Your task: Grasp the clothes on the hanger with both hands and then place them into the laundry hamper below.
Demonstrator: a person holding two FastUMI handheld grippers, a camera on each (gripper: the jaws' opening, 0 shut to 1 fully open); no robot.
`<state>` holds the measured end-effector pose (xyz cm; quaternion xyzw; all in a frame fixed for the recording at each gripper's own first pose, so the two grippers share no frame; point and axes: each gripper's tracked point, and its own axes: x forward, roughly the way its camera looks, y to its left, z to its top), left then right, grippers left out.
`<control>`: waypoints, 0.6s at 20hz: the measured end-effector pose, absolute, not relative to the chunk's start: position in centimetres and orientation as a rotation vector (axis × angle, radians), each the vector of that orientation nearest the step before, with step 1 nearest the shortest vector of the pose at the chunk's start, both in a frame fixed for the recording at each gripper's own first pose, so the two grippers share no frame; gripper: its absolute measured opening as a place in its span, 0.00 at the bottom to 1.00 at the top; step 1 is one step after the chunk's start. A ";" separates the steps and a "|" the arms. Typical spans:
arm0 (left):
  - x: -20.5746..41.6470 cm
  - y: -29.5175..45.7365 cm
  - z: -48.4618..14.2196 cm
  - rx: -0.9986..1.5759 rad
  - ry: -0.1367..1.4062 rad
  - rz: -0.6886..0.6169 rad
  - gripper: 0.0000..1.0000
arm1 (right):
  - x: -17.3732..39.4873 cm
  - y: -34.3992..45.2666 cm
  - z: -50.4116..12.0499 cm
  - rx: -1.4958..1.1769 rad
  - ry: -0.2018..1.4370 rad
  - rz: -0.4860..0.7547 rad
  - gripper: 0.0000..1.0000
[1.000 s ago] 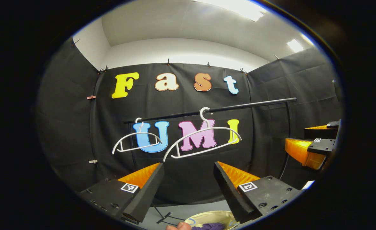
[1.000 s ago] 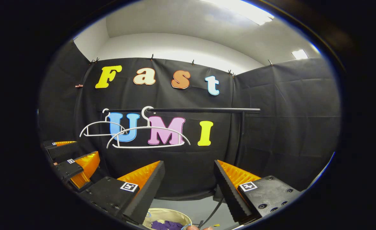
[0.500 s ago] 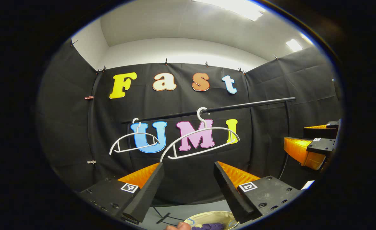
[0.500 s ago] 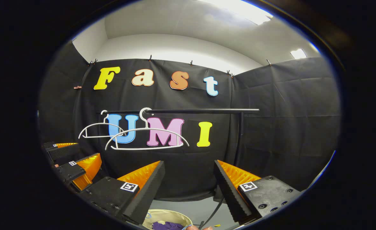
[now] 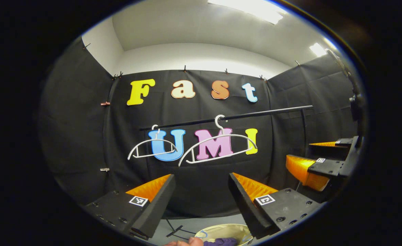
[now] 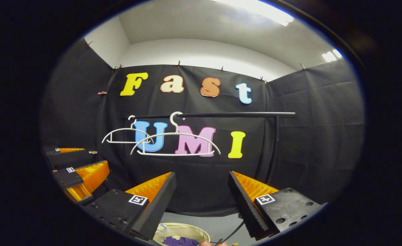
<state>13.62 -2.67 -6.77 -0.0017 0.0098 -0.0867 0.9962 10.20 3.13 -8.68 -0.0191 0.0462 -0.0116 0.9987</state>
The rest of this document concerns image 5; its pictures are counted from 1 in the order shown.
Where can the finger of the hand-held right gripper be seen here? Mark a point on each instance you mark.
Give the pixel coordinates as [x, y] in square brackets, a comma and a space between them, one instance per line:
[331, 150]
[327, 167]

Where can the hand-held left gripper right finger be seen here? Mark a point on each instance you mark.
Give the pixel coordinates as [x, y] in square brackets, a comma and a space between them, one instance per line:
[247, 206]

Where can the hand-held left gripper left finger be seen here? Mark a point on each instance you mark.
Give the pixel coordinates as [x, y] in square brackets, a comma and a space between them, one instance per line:
[158, 205]

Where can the cream round laundry hamper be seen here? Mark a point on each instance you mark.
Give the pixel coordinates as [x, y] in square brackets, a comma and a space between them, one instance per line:
[221, 230]

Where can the purple knit cardigan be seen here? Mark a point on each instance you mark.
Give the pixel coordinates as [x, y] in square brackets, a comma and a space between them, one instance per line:
[221, 242]

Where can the white clothes hanger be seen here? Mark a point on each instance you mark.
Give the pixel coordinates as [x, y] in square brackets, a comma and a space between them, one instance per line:
[228, 135]
[153, 139]

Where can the black clothes rack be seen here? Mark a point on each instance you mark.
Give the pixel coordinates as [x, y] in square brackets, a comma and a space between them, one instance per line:
[272, 112]

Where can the black rack foot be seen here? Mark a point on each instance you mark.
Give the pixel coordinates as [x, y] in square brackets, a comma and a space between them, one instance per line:
[174, 231]

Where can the person's foot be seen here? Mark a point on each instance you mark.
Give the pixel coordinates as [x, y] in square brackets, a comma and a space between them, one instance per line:
[187, 242]

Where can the silver clip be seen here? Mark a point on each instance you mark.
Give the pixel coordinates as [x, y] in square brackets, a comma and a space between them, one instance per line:
[104, 169]

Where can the black backdrop cloth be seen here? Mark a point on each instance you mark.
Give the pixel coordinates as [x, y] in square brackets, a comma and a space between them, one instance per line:
[74, 136]

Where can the pink clip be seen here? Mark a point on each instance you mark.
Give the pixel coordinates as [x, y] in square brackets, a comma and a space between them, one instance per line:
[105, 103]

